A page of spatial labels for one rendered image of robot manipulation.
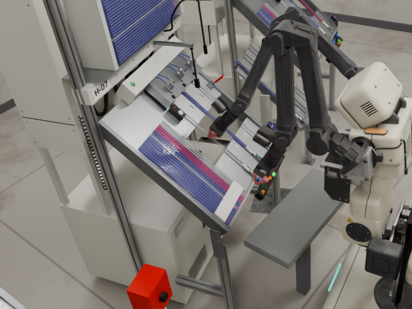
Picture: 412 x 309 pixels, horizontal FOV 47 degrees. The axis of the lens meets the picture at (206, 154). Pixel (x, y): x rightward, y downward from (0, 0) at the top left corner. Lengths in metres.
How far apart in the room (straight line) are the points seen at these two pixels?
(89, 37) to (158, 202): 0.91
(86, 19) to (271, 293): 1.71
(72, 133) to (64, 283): 1.20
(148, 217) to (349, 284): 1.01
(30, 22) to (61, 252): 1.74
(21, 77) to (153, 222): 0.88
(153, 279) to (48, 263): 1.46
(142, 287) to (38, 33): 1.03
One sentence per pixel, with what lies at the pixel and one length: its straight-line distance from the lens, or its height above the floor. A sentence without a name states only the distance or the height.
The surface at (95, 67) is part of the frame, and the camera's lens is 2.00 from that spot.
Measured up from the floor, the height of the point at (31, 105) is 1.24.
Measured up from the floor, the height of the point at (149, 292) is 0.78.
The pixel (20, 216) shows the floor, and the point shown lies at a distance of 3.69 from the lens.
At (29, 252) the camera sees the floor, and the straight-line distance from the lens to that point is 3.38.
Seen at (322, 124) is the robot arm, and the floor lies 1.31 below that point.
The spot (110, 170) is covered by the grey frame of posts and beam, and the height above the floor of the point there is 0.97.
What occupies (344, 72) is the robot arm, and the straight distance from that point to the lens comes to 1.97.
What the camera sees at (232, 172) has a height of 0.79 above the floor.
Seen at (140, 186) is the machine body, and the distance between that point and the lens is 2.54.
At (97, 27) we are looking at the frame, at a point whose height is 1.57.
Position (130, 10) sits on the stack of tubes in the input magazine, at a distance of 2.04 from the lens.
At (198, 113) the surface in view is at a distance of 2.32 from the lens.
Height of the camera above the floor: 2.20
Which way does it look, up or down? 37 degrees down
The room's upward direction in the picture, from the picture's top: 10 degrees counter-clockwise
